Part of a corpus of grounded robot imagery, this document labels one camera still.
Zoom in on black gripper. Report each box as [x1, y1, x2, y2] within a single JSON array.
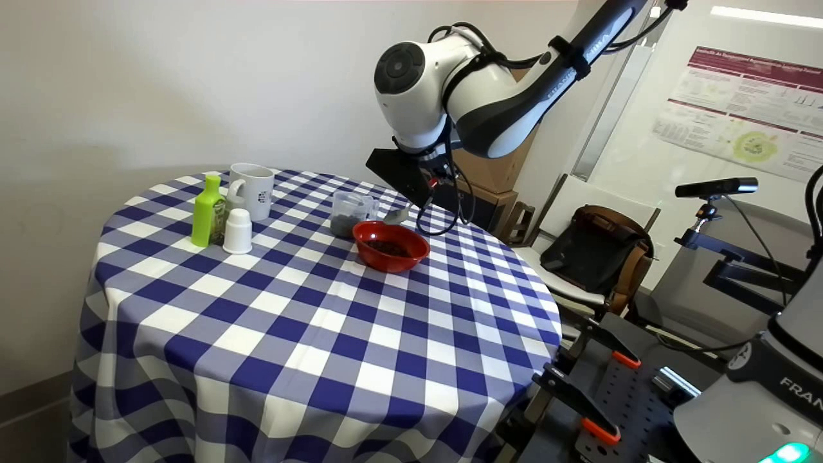
[[365, 146, 458, 214]]

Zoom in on red handled metal spoon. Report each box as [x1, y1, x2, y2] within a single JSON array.
[[382, 173, 447, 230]]

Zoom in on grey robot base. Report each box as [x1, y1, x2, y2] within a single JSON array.
[[672, 254, 823, 463]]

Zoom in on red bowl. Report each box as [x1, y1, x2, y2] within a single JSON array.
[[351, 219, 432, 278]]

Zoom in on clear plastic measuring jar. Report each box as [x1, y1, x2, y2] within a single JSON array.
[[328, 191, 382, 241]]

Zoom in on dark coffee beans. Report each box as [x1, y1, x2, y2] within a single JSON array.
[[369, 237, 416, 259]]

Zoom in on white cushioned wooden chair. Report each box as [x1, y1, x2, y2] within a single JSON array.
[[513, 173, 665, 322]]

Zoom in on black and brown bag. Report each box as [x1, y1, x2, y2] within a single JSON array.
[[537, 204, 657, 302]]

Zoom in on white mug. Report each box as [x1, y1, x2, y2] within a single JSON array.
[[226, 161, 280, 224]]

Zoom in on small white plastic cup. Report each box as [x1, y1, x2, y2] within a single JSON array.
[[222, 205, 258, 258]]

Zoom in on blue white checked tablecloth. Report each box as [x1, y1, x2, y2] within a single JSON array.
[[68, 164, 566, 463]]

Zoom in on green plastic bottle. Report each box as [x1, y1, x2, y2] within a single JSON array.
[[187, 170, 229, 250]]

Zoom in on black clamp with orange handle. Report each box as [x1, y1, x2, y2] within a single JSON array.
[[580, 317, 647, 374], [542, 366, 625, 451]]

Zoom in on black camera bar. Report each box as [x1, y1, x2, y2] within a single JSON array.
[[675, 176, 761, 200]]

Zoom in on black camera tripod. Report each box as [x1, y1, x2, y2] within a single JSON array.
[[676, 196, 812, 317]]

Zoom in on wall poster with maroon header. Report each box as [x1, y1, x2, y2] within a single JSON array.
[[650, 46, 823, 182]]

